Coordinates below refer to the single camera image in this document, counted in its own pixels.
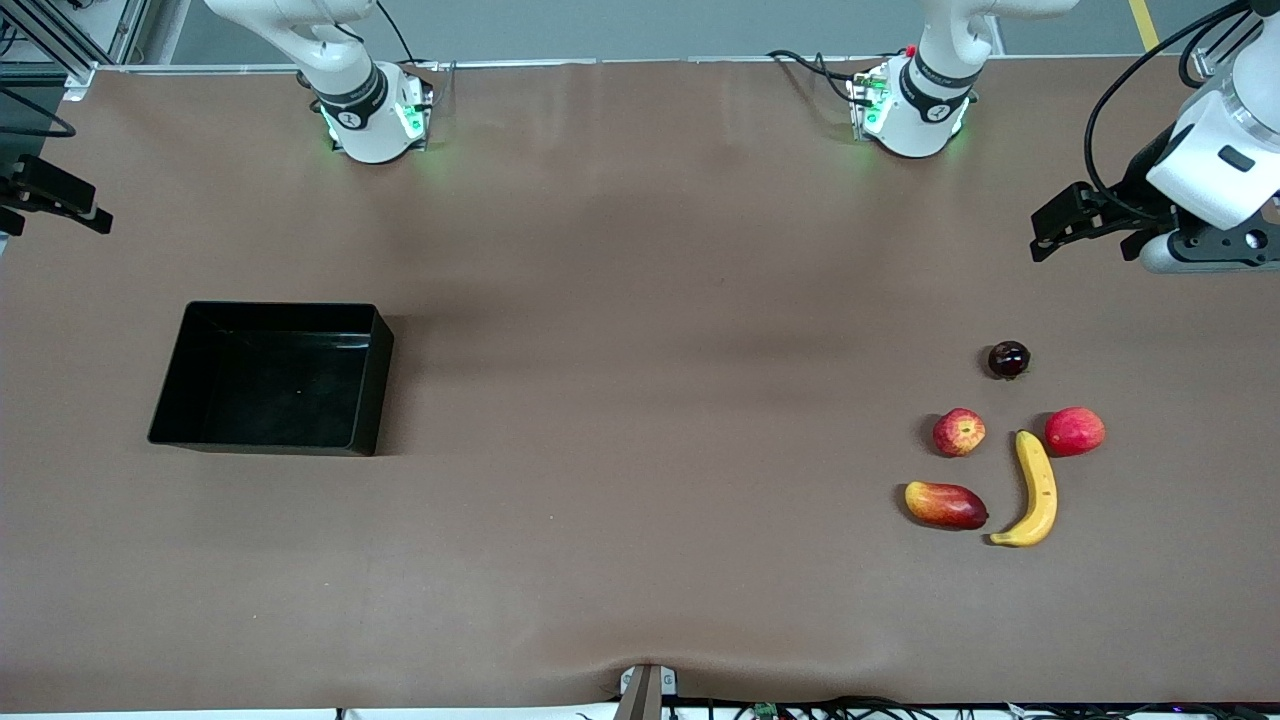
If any yellow banana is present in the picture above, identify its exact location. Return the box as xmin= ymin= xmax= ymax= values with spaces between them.
xmin=989 ymin=430 xmax=1059 ymax=548

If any black right base cable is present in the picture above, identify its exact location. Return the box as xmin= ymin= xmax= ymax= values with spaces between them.
xmin=375 ymin=0 xmax=421 ymax=66

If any black left base cable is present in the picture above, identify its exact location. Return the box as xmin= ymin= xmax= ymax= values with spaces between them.
xmin=768 ymin=50 xmax=863 ymax=104

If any silver table edge rail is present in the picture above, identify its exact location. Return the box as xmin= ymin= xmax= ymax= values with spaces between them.
xmin=95 ymin=55 xmax=1201 ymax=73

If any aluminium frame post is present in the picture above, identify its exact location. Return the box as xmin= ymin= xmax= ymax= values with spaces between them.
xmin=0 ymin=0 xmax=151 ymax=101
xmin=1200 ymin=0 xmax=1280 ymax=76

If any black base cable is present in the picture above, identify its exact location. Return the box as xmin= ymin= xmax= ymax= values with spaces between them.
xmin=768 ymin=50 xmax=863 ymax=104
xmin=375 ymin=0 xmax=421 ymax=66

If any metal base connector bracket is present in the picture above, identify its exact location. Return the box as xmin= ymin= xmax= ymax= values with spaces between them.
xmin=396 ymin=75 xmax=437 ymax=151
xmin=848 ymin=70 xmax=886 ymax=139

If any plain red round fruit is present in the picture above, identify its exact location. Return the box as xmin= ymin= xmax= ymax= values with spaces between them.
xmin=1043 ymin=406 xmax=1107 ymax=458

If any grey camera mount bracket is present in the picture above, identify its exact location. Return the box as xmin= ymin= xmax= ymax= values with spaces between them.
xmin=617 ymin=663 xmax=679 ymax=720

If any red yellow streaked apple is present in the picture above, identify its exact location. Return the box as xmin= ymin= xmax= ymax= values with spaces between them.
xmin=933 ymin=407 xmax=987 ymax=458

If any black rectangular plastic box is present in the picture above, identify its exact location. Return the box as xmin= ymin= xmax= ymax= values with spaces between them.
xmin=147 ymin=301 xmax=395 ymax=458

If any red yellow mango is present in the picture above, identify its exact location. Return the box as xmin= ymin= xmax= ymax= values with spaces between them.
xmin=904 ymin=481 xmax=990 ymax=531

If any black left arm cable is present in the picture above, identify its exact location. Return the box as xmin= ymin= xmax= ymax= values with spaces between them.
xmin=1085 ymin=0 xmax=1256 ymax=216

